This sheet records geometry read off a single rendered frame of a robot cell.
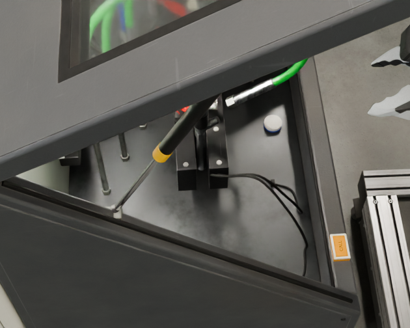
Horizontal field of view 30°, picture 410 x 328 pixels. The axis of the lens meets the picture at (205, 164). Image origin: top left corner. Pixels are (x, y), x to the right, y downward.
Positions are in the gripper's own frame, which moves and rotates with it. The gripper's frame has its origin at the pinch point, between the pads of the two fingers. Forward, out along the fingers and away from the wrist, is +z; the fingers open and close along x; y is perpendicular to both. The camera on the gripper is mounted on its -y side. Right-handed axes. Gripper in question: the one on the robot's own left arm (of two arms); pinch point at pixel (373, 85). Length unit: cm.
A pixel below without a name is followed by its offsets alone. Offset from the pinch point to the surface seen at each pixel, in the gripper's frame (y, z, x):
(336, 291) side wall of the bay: 19.9, 20.4, -25.9
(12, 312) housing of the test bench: -24, 49, -38
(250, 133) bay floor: 24, 51, 11
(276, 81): 1.0, 21.7, 6.8
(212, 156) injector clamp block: 6.5, 42.5, -1.6
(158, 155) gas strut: -32.8, 4.8, -21.4
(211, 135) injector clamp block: 6.6, 43.8, 3.0
